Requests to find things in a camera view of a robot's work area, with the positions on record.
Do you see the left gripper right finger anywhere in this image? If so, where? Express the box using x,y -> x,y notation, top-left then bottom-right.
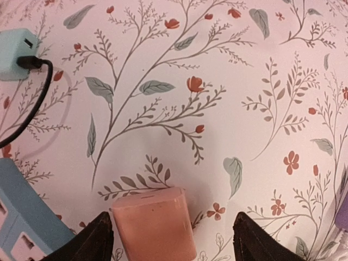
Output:
233,212 -> 303,261

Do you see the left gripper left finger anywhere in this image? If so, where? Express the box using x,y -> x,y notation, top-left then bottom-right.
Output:
47,212 -> 114,261

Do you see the pink charger plug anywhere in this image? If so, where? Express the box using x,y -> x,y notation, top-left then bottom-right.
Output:
112,187 -> 197,261

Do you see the teal blue power strip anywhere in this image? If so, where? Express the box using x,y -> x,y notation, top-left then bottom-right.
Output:
1,158 -> 74,260

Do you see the purple power strip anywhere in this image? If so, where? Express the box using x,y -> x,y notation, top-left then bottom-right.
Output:
334,193 -> 348,232

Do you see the floral table cloth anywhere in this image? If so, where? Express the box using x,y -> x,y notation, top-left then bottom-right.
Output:
1,1 -> 347,260

